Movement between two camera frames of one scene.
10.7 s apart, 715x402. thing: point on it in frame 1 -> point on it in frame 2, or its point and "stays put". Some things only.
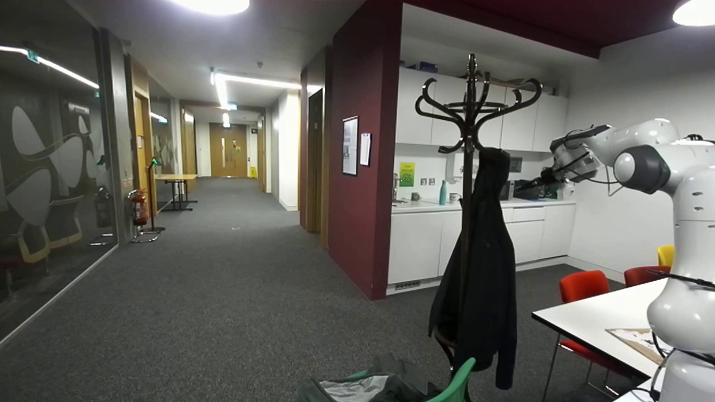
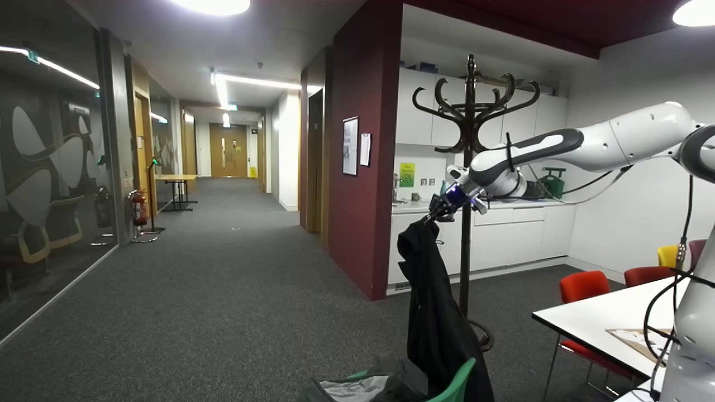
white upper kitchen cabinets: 431,109 stays put
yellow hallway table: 179,193 stays put
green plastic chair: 456,385 stays put
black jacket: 472,310 -> 438,328
